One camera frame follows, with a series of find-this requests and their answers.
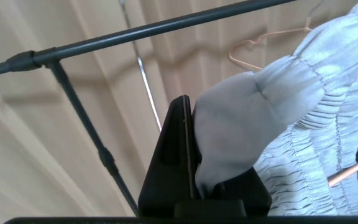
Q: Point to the black clothes rack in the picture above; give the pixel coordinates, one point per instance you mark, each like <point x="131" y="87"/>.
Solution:
<point x="23" y="61"/>

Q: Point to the beige curtain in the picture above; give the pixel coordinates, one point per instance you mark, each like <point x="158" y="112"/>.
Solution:
<point x="42" y="140"/>

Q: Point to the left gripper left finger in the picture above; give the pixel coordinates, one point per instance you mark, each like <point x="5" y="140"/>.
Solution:
<point x="166" y="174"/>

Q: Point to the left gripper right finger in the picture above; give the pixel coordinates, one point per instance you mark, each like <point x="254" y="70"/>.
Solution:
<point x="253" y="196"/>

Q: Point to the pale grey shorts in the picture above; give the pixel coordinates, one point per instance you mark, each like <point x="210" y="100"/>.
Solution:
<point x="291" y="124"/>

